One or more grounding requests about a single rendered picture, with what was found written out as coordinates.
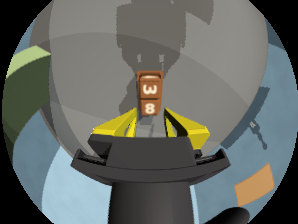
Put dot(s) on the brown cube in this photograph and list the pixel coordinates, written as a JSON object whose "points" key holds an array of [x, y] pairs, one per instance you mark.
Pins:
{"points": [[149, 106], [149, 86]]}

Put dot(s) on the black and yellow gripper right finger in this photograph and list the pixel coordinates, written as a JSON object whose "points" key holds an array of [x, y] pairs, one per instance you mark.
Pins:
{"points": [[197, 133]]}

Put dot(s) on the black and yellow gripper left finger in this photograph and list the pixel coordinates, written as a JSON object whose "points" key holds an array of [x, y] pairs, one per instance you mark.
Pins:
{"points": [[117, 126]]}

